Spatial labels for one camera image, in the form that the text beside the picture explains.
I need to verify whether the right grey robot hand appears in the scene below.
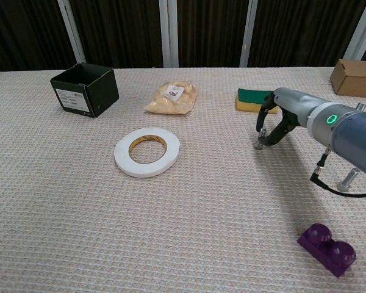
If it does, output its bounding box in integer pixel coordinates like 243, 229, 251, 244
256, 87, 324, 148

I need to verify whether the silver bolt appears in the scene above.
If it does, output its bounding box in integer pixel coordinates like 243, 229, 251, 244
335, 167, 361, 193
253, 128, 268, 151

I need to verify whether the purple two-stud toy block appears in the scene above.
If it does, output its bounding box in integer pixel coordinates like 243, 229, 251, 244
296, 223, 357, 278

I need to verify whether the yellow sponge with green pad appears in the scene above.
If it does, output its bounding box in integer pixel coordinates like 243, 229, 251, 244
235, 88, 279, 114

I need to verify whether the brown cardboard box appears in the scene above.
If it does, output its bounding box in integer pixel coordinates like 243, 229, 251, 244
329, 59, 366, 99

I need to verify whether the clear bag of yellow snacks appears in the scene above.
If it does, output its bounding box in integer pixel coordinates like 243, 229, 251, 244
144, 81, 199, 116

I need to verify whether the white double-sided tape roll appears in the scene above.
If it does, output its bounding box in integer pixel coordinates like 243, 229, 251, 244
113, 126, 181, 178

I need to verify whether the dark pleated curtain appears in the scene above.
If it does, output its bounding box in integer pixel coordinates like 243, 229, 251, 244
0, 0, 366, 73

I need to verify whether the dark green open box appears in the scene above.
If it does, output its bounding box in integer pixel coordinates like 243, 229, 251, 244
49, 62, 120, 118

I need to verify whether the beige woven tablecloth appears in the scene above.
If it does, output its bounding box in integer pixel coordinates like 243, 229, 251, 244
0, 66, 366, 293

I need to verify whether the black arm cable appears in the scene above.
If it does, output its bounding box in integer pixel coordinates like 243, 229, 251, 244
310, 147, 366, 198

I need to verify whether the white frame post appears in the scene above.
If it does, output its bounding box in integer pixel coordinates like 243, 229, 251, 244
57, 0, 87, 64
239, 0, 259, 68
159, 0, 179, 68
343, 0, 366, 61

